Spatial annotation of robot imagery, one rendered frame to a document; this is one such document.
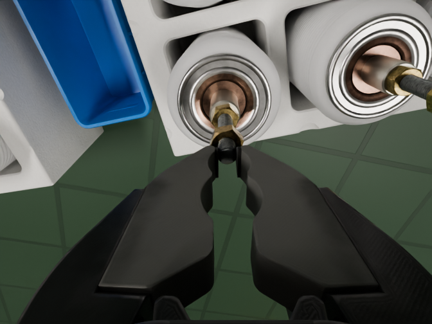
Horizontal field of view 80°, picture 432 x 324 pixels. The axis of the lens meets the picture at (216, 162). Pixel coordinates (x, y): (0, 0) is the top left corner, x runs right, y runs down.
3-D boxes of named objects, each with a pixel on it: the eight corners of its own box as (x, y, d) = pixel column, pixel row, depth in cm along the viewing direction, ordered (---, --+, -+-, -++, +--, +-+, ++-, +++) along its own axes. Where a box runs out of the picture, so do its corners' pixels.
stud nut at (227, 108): (217, 99, 18) (217, 103, 17) (240, 107, 18) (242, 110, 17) (209, 125, 19) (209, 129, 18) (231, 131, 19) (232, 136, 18)
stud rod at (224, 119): (220, 100, 20) (221, 146, 13) (233, 104, 20) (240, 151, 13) (216, 112, 20) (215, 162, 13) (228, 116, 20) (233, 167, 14)
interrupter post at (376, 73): (378, 45, 19) (406, 52, 16) (396, 67, 20) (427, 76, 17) (351, 72, 20) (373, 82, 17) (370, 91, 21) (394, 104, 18)
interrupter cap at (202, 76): (269, 139, 23) (270, 143, 22) (185, 146, 23) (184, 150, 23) (270, 47, 19) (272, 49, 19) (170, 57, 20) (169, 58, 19)
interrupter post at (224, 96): (239, 114, 22) (242, 130, 19) (211, 116, 22) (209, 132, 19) (238, 85, 21) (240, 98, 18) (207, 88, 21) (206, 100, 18)
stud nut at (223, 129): (217, 119, 15) (217, 125, 14) (245, 128, 15) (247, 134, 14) (207, 149, 16) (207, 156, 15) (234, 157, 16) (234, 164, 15)
